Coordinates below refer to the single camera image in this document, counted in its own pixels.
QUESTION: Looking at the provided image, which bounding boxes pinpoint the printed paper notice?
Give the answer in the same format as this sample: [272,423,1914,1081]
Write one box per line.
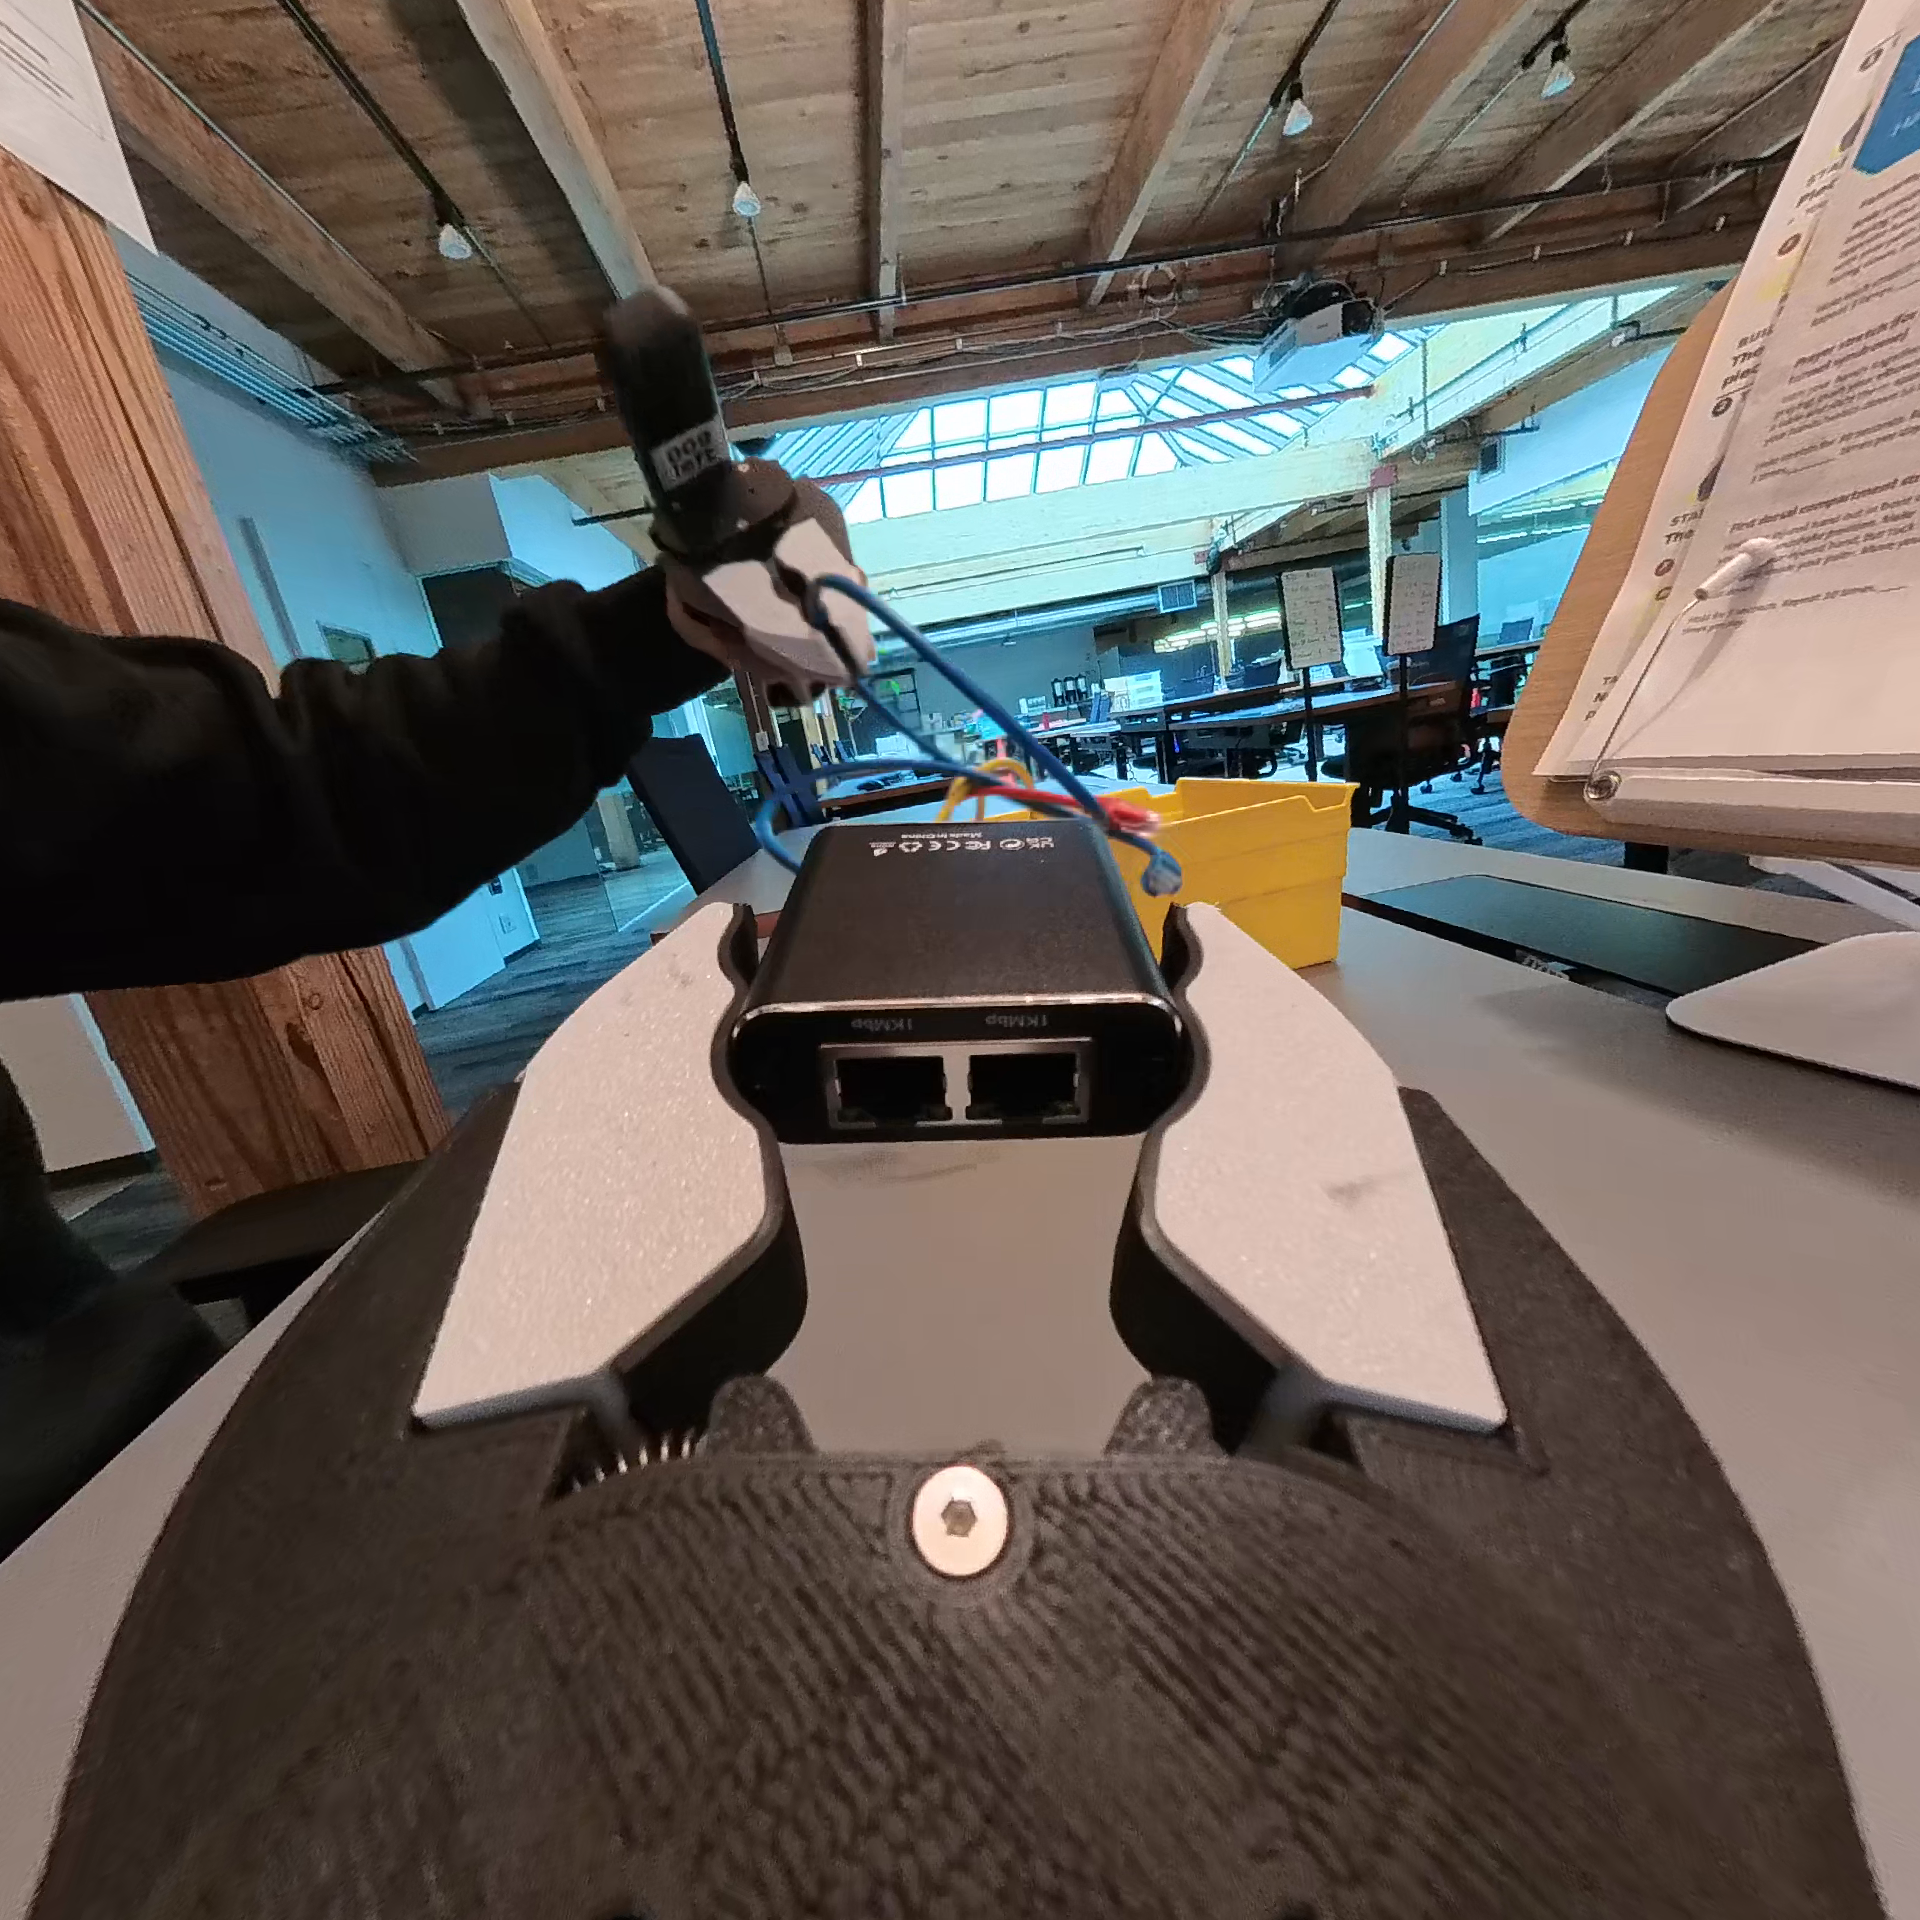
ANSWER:
[0,0,154,255]

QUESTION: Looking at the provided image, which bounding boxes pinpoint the ceiling projector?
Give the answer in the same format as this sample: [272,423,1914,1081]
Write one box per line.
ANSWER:
[1248,276,1385,398]

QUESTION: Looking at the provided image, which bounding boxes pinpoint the cardboard-backed instruction sheet board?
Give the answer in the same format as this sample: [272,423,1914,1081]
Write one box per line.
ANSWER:
[1500,0,1920,870]

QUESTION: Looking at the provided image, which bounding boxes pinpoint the blue ethernet cable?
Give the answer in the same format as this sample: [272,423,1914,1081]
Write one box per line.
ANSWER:
[749,577,1186,904]

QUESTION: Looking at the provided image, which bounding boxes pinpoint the white board stand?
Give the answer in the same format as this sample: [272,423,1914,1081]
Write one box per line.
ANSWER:
[1664,857,1920,1092]

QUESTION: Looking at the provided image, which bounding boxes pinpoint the dark-edged grey desk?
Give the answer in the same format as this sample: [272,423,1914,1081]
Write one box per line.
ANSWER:
[1338,874,1828,1001]

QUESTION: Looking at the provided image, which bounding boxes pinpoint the red ethernet cable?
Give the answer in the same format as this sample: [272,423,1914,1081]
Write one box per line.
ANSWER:
[960,777,1164,836]

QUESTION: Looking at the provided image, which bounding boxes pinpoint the ceiling track lights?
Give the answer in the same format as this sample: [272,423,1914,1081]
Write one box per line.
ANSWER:
[426,38,1584,265]

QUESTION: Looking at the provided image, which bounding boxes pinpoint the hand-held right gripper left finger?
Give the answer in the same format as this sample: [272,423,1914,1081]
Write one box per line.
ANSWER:
[412,904,810,1431]

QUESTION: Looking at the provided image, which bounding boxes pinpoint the wooden post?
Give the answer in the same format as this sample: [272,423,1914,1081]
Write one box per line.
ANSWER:
[0,146,454,1220]

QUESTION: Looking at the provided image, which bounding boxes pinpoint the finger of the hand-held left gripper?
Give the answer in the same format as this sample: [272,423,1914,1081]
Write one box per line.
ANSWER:
[701,558,876,703]
[767,480,876,607]

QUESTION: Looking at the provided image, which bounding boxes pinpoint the yellow bin with black divider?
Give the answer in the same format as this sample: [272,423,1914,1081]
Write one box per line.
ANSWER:
[1117,777,1360,972]

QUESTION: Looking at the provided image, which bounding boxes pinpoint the grey ethernet splitter box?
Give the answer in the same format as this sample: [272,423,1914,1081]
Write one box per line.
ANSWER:
[724,822,1190,1145]

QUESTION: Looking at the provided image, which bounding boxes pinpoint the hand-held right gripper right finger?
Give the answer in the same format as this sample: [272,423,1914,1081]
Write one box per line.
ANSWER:
[1112,902,1506,1433]

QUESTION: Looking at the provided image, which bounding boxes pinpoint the rows of office desks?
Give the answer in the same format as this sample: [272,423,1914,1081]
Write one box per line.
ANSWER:
[815,616,1546,842]

